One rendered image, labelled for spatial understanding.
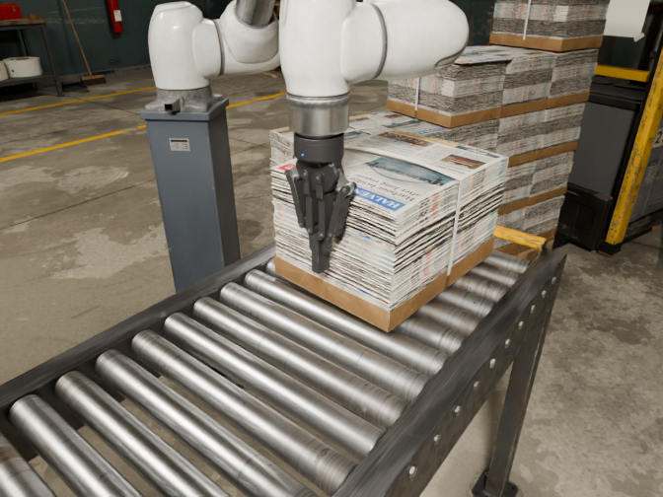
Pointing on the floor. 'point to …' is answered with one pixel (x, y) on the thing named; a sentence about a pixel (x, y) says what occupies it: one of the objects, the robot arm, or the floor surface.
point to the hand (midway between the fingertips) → (320, 251)
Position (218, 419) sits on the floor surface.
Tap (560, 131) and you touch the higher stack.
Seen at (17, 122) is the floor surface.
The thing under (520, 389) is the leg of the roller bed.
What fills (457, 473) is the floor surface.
